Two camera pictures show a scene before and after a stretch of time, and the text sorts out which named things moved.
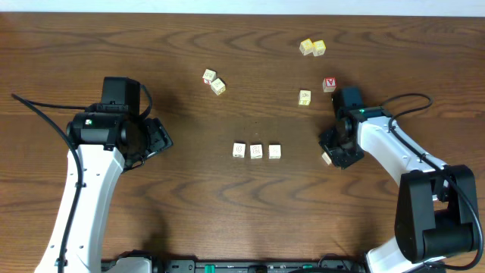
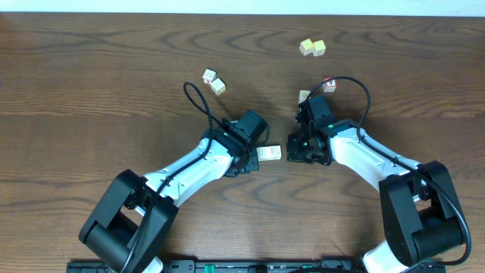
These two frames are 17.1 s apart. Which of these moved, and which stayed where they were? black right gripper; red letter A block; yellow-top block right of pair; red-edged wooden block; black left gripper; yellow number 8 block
Moved: black left gripper; black right gripper
Stayed: yellow-top block right of pair; yellow number 8 block; red-edged wooden block; red letter A block
